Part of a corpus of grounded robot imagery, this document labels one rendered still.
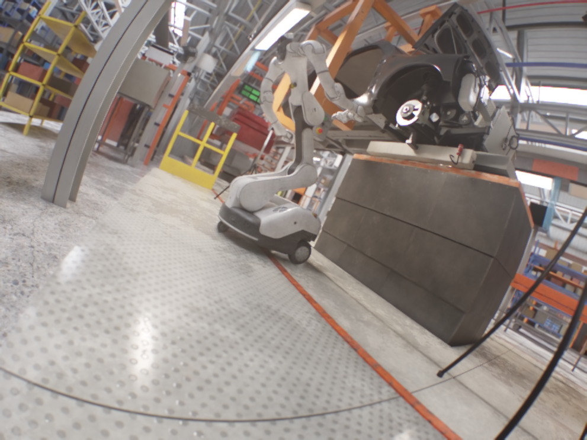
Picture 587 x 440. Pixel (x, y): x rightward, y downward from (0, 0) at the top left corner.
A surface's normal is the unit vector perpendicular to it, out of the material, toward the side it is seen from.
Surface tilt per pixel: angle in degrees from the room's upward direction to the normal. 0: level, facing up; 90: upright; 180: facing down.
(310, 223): 90
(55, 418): 0
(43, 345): 0
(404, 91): 130
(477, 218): 90
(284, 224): 89
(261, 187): 90
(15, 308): 0
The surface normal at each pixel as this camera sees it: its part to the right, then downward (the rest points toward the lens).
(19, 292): 0.42, -0.90
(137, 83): 0.42, 0.26
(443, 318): -0.80, -0.33
